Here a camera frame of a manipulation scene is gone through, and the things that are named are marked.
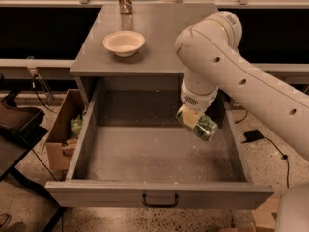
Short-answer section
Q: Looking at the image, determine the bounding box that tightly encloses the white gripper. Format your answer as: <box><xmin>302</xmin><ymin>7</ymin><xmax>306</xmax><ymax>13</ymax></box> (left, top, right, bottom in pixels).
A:
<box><xmin>181</xmin><ymin>81</ymin><xmax>218</xmax><ymax>128</ymax></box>

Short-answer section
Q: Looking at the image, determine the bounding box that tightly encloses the green soda can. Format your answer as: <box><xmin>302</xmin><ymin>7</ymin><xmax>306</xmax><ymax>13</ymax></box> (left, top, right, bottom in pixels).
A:
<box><xmin>176</xmin><ymin>104</ymin><xmax>218</xmax><ymax>141</ymax></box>

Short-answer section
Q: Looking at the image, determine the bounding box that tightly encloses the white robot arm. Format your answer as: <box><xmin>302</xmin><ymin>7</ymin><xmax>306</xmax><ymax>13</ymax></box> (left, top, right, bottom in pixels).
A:
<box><xmin>175</xmin><ymin>11</ymin><xmax>309</xmax><ymax>160</ymax></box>

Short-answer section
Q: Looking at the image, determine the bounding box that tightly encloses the open grey top drawer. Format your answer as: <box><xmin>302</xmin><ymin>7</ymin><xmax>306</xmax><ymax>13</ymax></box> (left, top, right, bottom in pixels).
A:
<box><xmin>45</xmin><ymin>77</ymin><xmax>273</xmax><ymax>209</ymax></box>

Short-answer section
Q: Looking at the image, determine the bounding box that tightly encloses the grey cabinet with top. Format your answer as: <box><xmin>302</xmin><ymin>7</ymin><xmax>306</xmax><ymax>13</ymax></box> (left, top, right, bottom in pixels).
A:
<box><xmin>69</xmin><ymin>2</ymin><xmax>245</xmax><ymax>109</ymax></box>

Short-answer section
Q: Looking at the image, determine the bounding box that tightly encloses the white paper bowl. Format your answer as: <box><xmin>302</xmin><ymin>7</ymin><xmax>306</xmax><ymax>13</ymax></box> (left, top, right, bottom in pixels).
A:
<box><xmin>103</xmin><ymin>31</ymin><xmax>145</xmax><ymax>57</ymax></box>

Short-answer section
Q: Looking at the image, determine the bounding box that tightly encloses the green bag in box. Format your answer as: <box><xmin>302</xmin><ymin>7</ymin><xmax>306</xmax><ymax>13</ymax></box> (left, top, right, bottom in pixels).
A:
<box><xmin>70</xmin><ymin>114</ymin><xmax>83</xmax><ymax>138</ymax></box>

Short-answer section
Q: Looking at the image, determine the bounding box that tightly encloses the cardboard box bottom right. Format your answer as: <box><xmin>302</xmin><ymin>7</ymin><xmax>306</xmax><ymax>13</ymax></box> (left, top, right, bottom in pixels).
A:
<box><xmin>217</xmin><ymin>197</ymin><xmax>280</xmax><ymax>232</ymax></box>

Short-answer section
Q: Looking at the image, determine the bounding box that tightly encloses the open cardboard box left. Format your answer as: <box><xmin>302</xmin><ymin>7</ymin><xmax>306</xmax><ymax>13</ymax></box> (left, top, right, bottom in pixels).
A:
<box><xmin>46</xmin><ymin>89</ymin><xmax>84</xmax><ymax>170</ymax></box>

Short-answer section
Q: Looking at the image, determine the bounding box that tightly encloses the black chair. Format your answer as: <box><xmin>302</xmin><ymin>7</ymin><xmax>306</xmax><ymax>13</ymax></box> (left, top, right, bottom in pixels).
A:
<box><xmin>0</xmin><ymin>86</ymin><xmax>66</xmax><ymax>232</ymax></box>

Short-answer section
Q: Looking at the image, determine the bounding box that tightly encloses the black cable right wall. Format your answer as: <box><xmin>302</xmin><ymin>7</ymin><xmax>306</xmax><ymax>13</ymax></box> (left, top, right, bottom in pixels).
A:
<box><xmin>234</xmin><ymin>109</ymin><xmax>249</xmax><ymax>125</ymax></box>

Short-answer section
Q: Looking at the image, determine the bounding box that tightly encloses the black power adapter with cable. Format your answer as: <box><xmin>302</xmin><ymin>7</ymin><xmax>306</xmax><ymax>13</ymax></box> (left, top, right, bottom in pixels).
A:
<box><xmin>241</xmin><ymin>129</ymin><xmax>291</xmax><ymax>190</ymax></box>

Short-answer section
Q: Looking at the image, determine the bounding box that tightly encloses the black drawer handle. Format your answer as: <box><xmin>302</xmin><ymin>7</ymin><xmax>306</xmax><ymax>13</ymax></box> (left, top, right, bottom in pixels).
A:
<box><xmin>142</xmin><ymin>193</ymin><xmax>179</xmax><ymax>208</ymax></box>

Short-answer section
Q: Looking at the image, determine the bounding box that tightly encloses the black cable left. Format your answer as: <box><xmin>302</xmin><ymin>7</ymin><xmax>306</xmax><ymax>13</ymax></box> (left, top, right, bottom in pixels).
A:
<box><xmin>31</xmin><ymin>73</ymin><xmax>59</xmax><ymax>115</ymax></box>

